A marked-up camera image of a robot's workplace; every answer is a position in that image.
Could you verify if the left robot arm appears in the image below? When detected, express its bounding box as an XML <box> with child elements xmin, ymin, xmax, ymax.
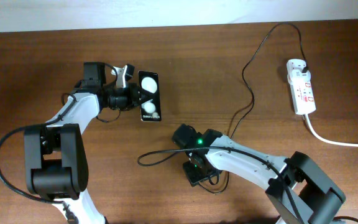
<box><xmin>24</xmin><ymin>62</ymin><xmax>161</xmax><ymax>223</ymax></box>

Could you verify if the black Galaxy smartphone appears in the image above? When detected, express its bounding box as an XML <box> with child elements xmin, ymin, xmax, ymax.
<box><xmin>138</xmin><ymin>70</ymin><xmax>162</xmax><ymax>122</ymax></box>

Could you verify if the white power strip cord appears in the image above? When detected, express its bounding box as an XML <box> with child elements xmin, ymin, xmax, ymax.
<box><xmin>303</xmin><ymin>113</ymin><xmax>358</xmax><ymax>150</ymax></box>

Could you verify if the black USB charging cable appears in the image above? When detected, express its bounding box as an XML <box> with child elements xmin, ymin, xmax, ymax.
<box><xmin>197</xmin><ymin>22</ymin><xmax>309</xmax><ymax>195</ymax></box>

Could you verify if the white power strip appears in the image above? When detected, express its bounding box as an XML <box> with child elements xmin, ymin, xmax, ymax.
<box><xmin>286</xmin><ymin>58</ymin><xmax>317</xmax><ymax>116</ymax></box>

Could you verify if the white USB charger adapter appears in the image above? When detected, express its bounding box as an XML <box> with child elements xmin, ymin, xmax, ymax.
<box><xmin>287</xmin><ymin>58</ymin><xmax>311</xmax><ymax>81</ymax></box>

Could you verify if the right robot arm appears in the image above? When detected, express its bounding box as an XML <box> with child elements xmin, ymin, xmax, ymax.
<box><xmin>172</xmin><ymin>124</ymin><xmax>346</xmax><ymax>224</ymax></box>

